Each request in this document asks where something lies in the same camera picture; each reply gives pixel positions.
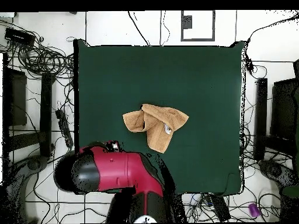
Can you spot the tan terry towel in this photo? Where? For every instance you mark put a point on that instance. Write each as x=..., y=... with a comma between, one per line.
x=158, y=121

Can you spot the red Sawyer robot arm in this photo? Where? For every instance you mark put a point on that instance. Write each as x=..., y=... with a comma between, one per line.
x=112, y=168

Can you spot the black flat panel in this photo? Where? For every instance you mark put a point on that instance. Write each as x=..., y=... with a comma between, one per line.
x=17, y=100
x=283, y=109

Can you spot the long black power strip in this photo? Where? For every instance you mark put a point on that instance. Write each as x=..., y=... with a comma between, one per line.
x=64, y=127

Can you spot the grey stand base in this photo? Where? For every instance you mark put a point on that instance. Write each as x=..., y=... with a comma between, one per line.
x=273, y=170
x=35, y=163

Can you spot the dark green table cloth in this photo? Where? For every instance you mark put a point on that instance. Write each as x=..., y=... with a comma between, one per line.
x=163, y=74

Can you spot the wide black power strip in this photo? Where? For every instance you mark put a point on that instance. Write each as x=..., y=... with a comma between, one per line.
x=219, y=207

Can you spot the black box device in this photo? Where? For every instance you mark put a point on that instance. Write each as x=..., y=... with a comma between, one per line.
x=19, y=36

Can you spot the purple small object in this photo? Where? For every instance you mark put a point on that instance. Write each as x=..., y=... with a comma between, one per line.
x=254, y=210

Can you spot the dark green round pad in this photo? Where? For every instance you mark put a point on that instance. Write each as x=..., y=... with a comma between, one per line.
x=290, y=191

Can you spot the black upright post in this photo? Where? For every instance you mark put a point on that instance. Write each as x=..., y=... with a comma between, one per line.
x=45, y=112
x=261, y=112

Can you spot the grey rectangular frame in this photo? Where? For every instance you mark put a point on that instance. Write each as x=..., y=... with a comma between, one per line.
x=197, y=40

